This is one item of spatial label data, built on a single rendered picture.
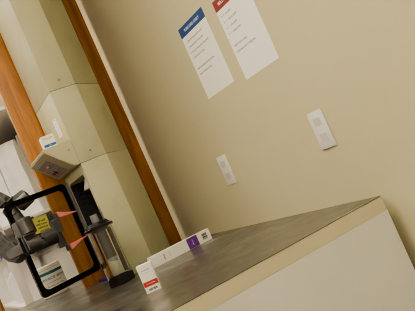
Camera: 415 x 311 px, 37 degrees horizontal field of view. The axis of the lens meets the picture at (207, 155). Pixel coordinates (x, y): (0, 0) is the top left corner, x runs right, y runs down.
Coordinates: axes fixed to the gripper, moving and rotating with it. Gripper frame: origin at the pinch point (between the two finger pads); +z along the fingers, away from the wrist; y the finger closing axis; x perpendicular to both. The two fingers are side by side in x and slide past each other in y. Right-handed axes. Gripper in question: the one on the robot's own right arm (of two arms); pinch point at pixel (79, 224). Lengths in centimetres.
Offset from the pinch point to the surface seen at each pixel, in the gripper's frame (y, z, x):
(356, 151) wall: -15, 55, -89
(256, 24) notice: 31, 55, -72
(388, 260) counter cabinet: -44, 46, -94
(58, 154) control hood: 27.7, 5.6, 8.5
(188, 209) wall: -13, 55, 32
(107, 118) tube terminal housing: 36, 33, 18
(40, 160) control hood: 29.9, 1.5, 21.4
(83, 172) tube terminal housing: 18.1, 12.2, 10.8
